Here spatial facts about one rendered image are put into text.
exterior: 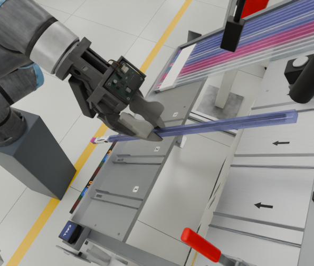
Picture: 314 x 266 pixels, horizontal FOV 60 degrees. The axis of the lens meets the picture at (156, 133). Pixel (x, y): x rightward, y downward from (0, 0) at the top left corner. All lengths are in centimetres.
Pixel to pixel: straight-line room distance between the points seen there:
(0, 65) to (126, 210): 36
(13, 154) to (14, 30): 67
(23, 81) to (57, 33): 54
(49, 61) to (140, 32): 178
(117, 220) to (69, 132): 116
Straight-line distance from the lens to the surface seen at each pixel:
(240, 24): 38
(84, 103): 51
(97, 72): 42
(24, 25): 45
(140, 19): 232
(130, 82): 43
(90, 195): 73
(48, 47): 44
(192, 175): 152
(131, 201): 60
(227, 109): 175
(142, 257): 49
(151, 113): 50
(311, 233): 32
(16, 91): 98
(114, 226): 60
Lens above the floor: 140
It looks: 60 degrees down
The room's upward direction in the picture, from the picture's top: straight up
